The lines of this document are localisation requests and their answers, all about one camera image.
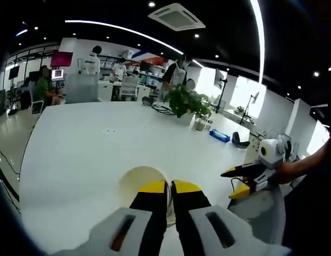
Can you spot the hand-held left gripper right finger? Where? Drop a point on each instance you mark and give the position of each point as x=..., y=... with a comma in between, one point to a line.
x=240, y=240

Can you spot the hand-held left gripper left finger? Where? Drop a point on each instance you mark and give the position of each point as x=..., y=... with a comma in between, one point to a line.
x=101, y=234

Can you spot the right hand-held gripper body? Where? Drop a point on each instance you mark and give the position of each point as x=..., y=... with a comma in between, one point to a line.
x=275, y=153

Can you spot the single white paper cup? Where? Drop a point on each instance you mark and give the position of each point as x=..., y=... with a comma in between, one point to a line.
x=133, y=186

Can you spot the person's right hand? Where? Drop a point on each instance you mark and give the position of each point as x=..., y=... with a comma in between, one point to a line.
x=289, y=173

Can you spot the black curved object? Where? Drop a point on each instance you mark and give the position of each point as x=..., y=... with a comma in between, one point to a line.
x=237, y=142

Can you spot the grey mesh office chair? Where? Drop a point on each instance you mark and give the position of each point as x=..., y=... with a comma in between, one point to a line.
x=261, y=213

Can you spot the blue packet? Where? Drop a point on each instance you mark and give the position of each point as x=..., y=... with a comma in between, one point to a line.
x=219, y=135

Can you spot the small glass jar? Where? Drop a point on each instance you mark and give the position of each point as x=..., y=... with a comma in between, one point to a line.
x=200, y=125

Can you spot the green potted plant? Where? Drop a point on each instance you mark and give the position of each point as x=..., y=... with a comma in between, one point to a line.
x=187, y=101

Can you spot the long straight ceiling light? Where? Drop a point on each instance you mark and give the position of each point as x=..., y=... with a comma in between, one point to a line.
x=260, y=40

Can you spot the grey round device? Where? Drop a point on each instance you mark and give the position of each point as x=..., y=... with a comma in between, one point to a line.
x=147, y=101

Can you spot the white office chair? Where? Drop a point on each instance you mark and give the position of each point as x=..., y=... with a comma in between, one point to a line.
x=129, y=86

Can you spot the grey chair back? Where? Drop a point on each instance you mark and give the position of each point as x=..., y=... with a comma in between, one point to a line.
x=81, y=89

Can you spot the white mesh chair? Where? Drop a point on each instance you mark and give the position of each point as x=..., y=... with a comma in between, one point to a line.
x=36, y=102

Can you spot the small bright monitor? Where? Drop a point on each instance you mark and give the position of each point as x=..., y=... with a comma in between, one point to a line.
x=57, y=74

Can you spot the ceiling air conditioner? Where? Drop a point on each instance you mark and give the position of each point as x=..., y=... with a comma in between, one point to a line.
x=176, y=17

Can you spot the black screen on stand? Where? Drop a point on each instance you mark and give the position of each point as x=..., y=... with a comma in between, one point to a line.
x=14, y=72

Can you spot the curved ceiling light strip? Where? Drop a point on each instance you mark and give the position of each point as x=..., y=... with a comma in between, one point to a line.
x=114, y=26

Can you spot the pink wall screen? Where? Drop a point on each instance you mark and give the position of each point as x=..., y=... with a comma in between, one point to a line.
x=61, y=58

